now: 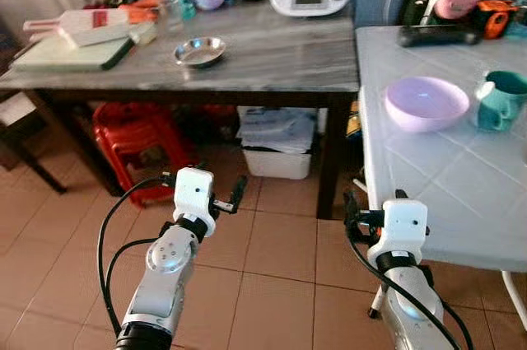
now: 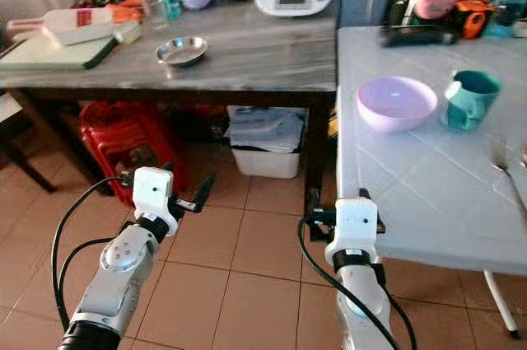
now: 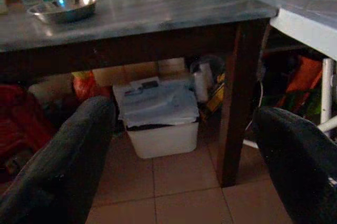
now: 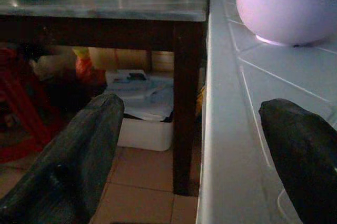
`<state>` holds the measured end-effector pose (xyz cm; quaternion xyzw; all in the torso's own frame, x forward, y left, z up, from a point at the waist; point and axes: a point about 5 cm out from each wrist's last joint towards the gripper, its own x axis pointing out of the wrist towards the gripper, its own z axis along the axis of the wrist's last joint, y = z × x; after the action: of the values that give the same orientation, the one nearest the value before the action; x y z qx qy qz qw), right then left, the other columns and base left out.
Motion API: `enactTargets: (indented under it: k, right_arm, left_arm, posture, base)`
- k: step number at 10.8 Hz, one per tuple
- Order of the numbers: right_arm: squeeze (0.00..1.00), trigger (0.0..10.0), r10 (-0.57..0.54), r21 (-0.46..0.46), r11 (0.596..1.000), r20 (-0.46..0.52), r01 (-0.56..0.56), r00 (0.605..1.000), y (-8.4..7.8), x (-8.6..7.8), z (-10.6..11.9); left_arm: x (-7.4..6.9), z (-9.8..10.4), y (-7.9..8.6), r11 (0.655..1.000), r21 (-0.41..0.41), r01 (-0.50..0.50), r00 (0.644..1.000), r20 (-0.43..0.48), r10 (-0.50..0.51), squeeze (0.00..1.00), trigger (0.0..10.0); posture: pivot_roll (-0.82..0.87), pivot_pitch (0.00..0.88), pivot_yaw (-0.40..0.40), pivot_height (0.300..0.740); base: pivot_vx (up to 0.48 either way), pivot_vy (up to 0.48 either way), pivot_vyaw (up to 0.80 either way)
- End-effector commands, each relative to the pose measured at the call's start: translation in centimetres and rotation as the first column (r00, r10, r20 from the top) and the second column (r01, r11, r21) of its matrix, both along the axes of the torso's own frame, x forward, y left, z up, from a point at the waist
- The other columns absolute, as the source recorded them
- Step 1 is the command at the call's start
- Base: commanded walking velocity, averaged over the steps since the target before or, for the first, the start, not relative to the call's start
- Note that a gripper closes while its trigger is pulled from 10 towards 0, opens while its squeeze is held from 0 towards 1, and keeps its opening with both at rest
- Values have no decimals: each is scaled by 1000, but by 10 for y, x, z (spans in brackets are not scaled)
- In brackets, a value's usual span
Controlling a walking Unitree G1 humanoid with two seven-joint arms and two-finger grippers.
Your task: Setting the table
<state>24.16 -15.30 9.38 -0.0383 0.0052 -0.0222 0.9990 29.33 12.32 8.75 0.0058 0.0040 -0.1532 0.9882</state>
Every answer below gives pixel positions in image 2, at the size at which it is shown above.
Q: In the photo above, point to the teal ceramic mug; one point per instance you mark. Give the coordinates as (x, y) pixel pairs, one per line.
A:
(471, 103)

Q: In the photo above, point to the orange packet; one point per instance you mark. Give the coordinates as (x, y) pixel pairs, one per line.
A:
(128, 11)

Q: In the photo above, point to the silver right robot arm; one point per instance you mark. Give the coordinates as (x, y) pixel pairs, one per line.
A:
(366, 300)

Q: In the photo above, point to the dark wooden bench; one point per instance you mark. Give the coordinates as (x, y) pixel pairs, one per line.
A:
(16, 132)

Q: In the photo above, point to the white tiled table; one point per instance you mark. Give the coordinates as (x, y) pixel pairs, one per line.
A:
(420, 193)

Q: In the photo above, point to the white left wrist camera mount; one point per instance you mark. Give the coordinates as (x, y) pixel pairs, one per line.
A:
(153, 189)

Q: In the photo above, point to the stainless steel bowl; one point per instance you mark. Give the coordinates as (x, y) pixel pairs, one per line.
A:
(182, 51)

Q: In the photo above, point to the dark wooden marble-top table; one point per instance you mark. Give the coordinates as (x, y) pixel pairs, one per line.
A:
(263, 58)

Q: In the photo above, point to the white storage bin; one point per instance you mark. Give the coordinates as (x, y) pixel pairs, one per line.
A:
(265, 163)

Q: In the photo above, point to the long black remote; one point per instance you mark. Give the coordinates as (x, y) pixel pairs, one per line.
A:
(418, 35)

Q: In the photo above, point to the clear drinking glass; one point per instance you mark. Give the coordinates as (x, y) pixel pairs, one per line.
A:
(158, 14)

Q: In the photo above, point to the clear blue plastic bottle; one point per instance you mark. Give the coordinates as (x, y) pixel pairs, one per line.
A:
(510, 0)

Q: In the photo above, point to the large lilac plastic bowl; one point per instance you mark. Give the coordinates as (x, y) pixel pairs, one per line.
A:
(397, 104)

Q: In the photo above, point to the pale green cutting board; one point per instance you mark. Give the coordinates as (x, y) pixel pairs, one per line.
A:
(49, 53)

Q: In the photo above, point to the red plastic stool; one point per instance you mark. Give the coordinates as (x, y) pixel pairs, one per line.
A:
(123, 144)

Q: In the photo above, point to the orange and black device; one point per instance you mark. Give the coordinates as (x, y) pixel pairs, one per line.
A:
(473, 19)

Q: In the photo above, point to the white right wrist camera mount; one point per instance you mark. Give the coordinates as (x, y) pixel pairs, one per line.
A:
(354, 230)

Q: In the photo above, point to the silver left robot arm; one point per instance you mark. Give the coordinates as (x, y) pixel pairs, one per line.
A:
(123, 259)

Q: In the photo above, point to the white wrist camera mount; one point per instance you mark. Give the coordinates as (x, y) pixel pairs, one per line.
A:
(153, 189)
(354, 230)

